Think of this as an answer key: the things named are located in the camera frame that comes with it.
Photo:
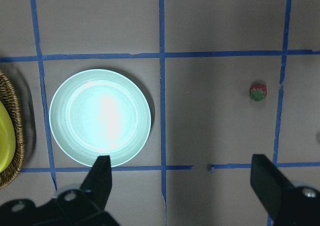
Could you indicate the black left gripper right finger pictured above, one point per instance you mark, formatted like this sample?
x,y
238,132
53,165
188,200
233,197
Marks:
x,y
268,184

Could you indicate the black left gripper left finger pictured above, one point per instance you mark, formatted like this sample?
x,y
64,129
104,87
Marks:
x,y
98,182

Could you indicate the light green plate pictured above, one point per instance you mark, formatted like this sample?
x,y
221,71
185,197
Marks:
x,y
99,112

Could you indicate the yellow banana bunch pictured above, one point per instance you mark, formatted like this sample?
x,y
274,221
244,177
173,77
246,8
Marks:
x,y
7,138

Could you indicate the brown wicker basket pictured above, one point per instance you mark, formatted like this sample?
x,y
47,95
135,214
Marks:
x,y
9,97

